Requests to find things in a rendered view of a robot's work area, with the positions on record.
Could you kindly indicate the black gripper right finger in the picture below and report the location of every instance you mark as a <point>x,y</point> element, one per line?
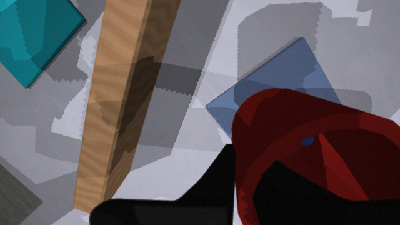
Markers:
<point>283,197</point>

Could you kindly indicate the blue marble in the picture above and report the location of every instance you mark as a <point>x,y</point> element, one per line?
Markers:
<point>307,141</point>

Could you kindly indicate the red cup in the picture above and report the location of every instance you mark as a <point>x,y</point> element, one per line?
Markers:
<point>355,154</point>

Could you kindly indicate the light brown wooden beam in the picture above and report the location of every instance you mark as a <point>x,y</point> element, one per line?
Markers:
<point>132,42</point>

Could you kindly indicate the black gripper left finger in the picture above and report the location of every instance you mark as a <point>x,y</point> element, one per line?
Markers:
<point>210,201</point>

